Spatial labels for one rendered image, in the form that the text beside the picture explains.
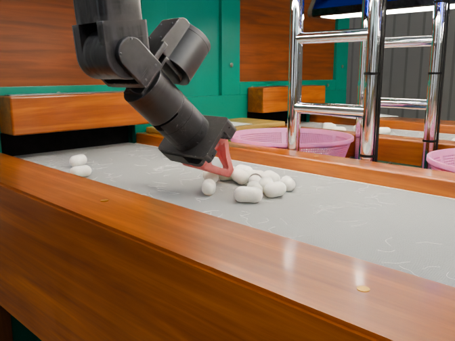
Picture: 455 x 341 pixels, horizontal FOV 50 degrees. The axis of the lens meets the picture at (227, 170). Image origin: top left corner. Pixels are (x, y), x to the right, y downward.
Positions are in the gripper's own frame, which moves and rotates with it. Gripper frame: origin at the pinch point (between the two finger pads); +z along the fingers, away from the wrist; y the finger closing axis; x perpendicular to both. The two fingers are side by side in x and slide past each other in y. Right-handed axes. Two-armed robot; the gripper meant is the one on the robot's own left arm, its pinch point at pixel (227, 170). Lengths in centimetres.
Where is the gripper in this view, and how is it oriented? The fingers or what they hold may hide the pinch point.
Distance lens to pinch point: 72.2
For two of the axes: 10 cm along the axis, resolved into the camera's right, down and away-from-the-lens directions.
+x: -4.7, 8.3, -3.0
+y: -7.0, -1.4, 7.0
